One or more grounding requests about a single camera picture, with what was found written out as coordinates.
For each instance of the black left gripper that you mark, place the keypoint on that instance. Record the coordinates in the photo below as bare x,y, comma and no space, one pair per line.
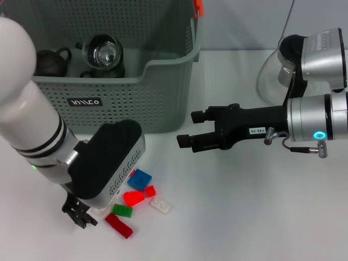
72,198

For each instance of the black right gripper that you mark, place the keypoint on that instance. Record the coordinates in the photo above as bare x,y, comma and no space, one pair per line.
250,122

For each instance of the dark red long toy brick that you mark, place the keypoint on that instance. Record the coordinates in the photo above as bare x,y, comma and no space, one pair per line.
119,225

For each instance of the green toy brick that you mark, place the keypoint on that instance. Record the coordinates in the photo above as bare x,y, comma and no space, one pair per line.
122,210

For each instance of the glass teacup with black base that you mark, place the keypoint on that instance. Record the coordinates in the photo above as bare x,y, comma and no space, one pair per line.
108,74
103,54

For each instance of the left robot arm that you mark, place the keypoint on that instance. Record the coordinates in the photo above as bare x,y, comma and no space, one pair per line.
27,108

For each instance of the grey-green perforated storage basket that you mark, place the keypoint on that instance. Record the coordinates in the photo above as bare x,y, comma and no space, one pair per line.
136,95

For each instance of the orange-red sloped toy brick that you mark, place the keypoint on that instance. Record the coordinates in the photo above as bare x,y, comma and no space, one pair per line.
133,198

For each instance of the blue square toy brick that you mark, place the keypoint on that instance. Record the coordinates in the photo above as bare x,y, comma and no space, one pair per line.
141,179

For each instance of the dark clay teapot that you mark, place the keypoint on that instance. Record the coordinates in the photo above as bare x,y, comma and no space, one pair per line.
51,65

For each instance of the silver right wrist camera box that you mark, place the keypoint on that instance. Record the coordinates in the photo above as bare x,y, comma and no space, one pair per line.
323,59

